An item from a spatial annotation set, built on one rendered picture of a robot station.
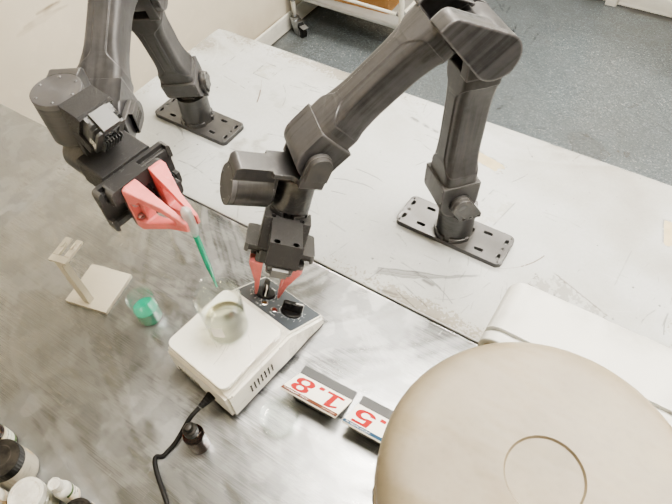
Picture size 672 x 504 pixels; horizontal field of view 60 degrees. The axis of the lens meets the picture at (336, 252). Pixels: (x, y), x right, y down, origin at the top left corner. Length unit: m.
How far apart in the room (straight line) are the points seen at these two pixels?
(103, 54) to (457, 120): 0.47
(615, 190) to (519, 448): 1.01
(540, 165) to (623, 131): 1.62
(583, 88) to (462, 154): 2.12
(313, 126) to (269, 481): 0.47
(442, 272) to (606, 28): 2.56
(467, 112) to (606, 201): 0.43
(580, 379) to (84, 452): 0.80
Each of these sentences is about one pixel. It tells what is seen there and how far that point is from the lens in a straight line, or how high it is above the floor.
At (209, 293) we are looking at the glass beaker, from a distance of 0.82.
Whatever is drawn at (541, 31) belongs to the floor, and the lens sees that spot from 3.30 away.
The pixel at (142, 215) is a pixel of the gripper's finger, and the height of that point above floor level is 1.21.
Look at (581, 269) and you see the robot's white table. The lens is 1.04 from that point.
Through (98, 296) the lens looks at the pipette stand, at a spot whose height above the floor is 0.91.
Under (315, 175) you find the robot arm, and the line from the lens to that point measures 0.75.
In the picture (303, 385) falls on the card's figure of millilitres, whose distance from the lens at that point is 0.86.
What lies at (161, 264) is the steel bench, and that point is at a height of 0.90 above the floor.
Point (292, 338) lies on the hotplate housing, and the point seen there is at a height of 0.96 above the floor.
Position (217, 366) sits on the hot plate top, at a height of 0.99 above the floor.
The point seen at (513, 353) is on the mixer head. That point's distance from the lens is 0.21.
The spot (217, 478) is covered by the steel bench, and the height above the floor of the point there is 0.90.
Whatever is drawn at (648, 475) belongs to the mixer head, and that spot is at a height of 1.52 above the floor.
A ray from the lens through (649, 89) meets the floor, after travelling 3.06.
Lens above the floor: 1.70
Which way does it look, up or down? 53 degrees down
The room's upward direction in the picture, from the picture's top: 5 degrees counter-clockwise
